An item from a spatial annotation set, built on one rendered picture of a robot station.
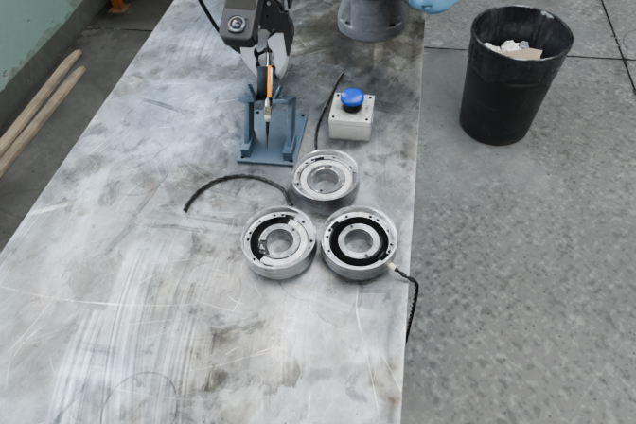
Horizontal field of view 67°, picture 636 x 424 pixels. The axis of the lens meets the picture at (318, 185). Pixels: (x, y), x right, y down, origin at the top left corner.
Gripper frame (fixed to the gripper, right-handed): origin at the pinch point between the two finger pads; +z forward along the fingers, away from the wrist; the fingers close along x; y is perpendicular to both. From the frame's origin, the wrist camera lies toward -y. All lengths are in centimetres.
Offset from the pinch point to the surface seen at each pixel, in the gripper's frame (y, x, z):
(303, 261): -28.4, -10.1, 8.4
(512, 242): 36, -64, 92
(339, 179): -13.0, -13.0, 9.0
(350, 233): -22.3, -15.8, 9.7
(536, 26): 106, -70, 55
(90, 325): -39.4, 16.9, 11.9
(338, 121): -1.5, -11.4, 7.8
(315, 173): -12.1, -9.1, 9.3
